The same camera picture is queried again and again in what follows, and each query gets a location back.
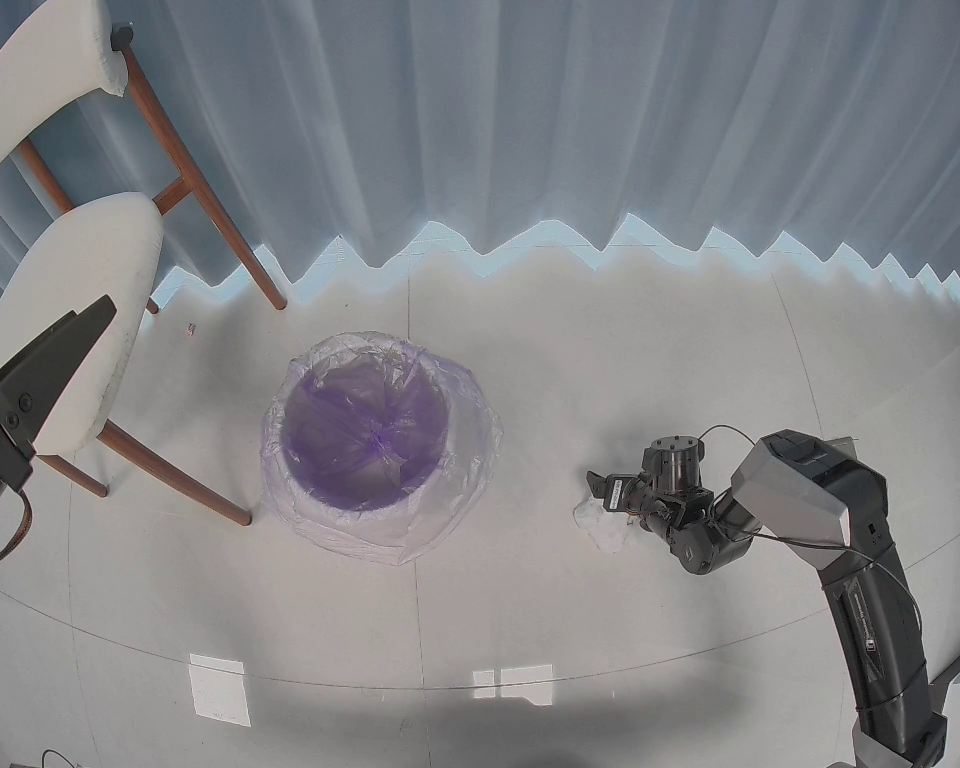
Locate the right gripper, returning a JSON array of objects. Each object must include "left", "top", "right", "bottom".
[{"left": 585, "top": 469, "right": 655, "bottom": 521}]

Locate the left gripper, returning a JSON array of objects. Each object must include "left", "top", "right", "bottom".
[{"left": 0, "top": 294, "right": 118, "bottom": 492}]

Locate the clear plastic wrapper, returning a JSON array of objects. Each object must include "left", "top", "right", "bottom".
[{"left": 573, "top": 495, "right": 633, "bottom": 556}]

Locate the purple plastic bag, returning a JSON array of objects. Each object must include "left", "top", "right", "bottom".
[{"left": 260, "top": 330, "right": 505, "bottom": 567}]

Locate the white trash bin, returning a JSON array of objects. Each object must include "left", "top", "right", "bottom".
[{"left": 279, "top": 346, "right": 456, "bottom": 526}]

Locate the white cushioned wooden chair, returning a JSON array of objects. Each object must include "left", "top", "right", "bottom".
[{"left": 0, "top": 0, "right": 288, "bottom": 528}]

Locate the pale blue curtain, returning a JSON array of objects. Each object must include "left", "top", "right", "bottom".
[{"left": 0, "top": 0, "right": 960, "bottom": 297}]

